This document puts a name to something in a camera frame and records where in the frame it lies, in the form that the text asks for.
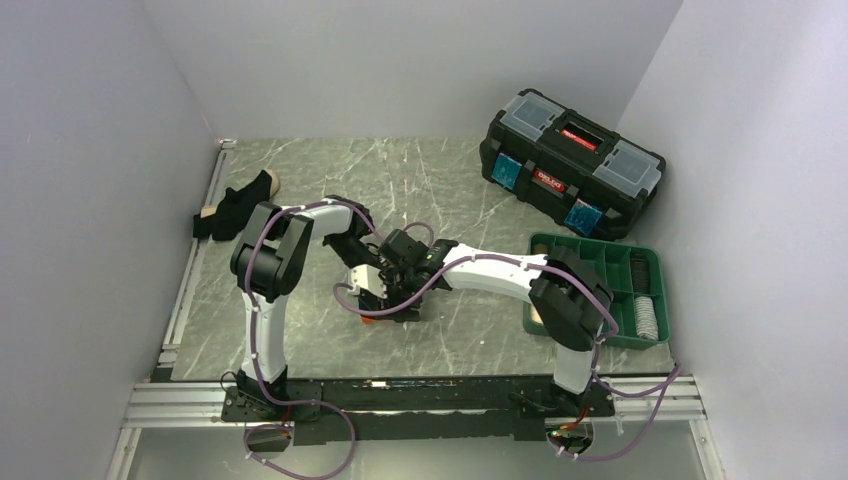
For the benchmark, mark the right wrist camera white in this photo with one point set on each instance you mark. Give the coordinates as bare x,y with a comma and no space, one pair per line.
366,278

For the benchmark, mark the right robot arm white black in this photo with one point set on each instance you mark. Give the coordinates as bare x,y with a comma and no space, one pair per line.
570,297

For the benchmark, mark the aluminium frame rail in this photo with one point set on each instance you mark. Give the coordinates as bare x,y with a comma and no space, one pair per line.
157,402

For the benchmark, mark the dark navy orange clothes pile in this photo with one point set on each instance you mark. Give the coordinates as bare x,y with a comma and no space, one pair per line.
374,308

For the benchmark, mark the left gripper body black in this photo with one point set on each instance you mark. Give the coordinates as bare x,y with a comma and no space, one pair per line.
350,249

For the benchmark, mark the dark striped roll in tray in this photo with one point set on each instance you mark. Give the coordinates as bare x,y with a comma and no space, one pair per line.
640,273

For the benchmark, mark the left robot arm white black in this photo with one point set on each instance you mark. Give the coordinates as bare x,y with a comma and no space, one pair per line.
268,262

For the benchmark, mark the grey striped roll right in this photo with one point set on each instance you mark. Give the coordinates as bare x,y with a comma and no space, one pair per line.
646,322

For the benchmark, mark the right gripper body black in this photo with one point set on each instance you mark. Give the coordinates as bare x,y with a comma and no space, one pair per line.
395,280

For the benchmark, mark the green compartment tray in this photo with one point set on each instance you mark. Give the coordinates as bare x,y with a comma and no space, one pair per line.
611,261

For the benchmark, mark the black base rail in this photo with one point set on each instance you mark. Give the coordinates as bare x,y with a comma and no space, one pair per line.
523,408

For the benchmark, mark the black toolbox with clear lids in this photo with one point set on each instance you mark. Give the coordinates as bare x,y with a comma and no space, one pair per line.
585,177

